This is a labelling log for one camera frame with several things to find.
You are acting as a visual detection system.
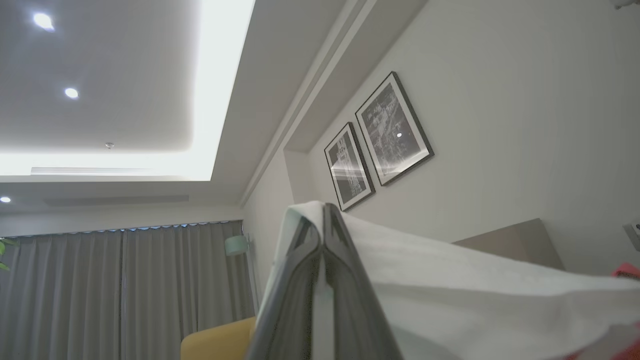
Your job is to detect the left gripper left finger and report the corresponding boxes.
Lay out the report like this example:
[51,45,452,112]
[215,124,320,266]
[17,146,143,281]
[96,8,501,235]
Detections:
[246,219,324,360]

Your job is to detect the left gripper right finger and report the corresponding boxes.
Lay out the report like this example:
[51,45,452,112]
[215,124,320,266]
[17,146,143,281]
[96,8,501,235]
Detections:
[323,202,404,360]

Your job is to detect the red shorts white stripe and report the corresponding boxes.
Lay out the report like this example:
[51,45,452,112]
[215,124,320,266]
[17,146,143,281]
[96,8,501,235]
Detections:
[269,200,640,360]

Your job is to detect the grey curtain panel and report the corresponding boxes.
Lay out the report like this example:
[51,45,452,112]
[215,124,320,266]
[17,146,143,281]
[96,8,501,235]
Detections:
[120,220,257,360]
[0,229,124,360]

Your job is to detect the small framed black picture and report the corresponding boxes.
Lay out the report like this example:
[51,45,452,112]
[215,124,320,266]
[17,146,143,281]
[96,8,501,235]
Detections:
[323,122,376,212]

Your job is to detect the grey-brown headboard panel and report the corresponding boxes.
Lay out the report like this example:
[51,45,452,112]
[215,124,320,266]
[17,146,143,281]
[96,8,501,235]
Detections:
[452,218,567,272]

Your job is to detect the large framed black picture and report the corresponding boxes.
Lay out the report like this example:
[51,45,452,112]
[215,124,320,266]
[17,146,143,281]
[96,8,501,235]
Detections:
[354,71,435,187]

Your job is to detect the slotted ceiling air vent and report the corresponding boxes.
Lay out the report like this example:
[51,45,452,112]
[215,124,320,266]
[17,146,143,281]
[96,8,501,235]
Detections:
[30,166,153,175]

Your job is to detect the green plant leaves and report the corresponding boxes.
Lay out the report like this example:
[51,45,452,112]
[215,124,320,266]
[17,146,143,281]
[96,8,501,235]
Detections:
[0,238,18,272]

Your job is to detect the pale green wall lamp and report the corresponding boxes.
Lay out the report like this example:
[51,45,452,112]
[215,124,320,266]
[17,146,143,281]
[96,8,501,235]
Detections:
[224,233,252,258]

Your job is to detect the grey wall switch panel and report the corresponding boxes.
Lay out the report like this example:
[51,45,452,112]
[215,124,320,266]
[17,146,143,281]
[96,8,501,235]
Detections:
[622,219,640,252]

